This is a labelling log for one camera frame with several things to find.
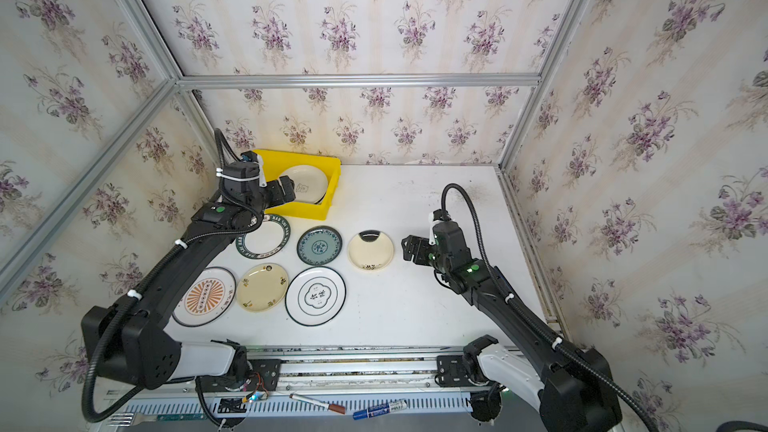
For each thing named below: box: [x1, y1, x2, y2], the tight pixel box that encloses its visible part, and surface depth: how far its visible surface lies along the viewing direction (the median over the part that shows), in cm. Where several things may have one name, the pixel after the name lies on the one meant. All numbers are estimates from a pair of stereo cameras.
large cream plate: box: [281, 165, 328, 205], surface depth 113 cm
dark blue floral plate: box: [297, 225, 343, 266], surface depth 98 cm
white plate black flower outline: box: [284, 266, 347, 327], surface depth 88 cm
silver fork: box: [108, 413, 206, 427], surface depth 69 cm
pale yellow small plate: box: [235, 263, 289, 313], surface depth 90 cm
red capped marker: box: [289, 393, 347, 415], surface depth 71 cm
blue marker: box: [352, 400, 409, 420], surface depth 69 cm
